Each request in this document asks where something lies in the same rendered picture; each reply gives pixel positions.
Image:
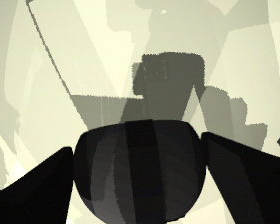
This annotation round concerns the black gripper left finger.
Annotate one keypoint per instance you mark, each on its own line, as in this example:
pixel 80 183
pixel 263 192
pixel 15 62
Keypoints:
pixel 41 196

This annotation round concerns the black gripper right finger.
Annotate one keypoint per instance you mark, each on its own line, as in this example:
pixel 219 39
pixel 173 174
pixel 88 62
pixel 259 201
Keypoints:
pixel 248 179

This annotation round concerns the dark grey controller unit with rocker switches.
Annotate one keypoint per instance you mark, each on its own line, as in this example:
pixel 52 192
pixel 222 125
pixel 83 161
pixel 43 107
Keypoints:
pixel 140 172

